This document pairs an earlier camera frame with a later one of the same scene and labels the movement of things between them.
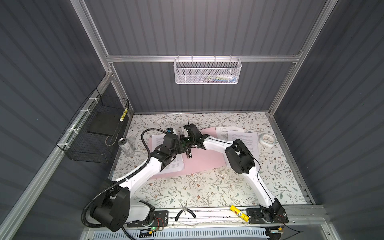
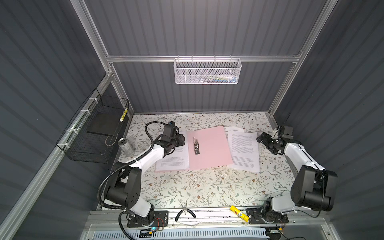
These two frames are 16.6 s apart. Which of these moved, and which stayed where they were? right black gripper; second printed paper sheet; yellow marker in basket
Moved: right black gripper
Stayed: yellow marker in basket; second printed paper sheet
